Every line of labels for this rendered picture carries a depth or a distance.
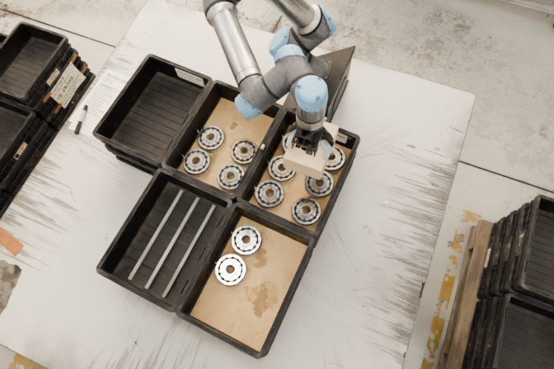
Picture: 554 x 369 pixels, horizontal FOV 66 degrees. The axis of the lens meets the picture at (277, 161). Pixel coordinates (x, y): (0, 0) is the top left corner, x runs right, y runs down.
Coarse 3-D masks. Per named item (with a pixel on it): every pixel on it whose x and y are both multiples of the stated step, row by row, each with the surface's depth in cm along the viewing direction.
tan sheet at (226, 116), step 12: (216, 108) 170; (228, 108) 170; (216, 120) 168; (228, 120) 167; (240, 120) 167; (252, 120) 167; (264, 120) 167; (228, 132) 165; (240, 132) 165; (252, 132) 165; (264, 132) 165; (228, 144) 163; (216, 156) 161; (228, 156) 161; (180, 168) 160; (216, 168) 160; (204, 180) 158; (216, 180) 158
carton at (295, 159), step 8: (328, 128) 131; (336, 128) 131; (336, 136) 137; (288, 152) 129; (296, 152) 129; (304, 152) 129; (312, 152) 129; (320, 152) 128; (288, 160) 129; (296, 160) 128; (304, 160) 128; (312, 160) 128; (320, 160) 127; (288, 168) 135; (296, 168) 132; (304, 168) 129; (312, 168) 127; (320, 168) 126; (312, 176) 133; (320, 176) 130
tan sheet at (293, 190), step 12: (288, 132) 164; (336, 144) 161; (348, 156) 159; (264, 180) 157; (300, 180) 156; (336, 180) 156; (288, 192) 155; (300, 192) 154; (288, 204) 153; (324, 204) 152; (288, 216) 151; (312, 228) 149
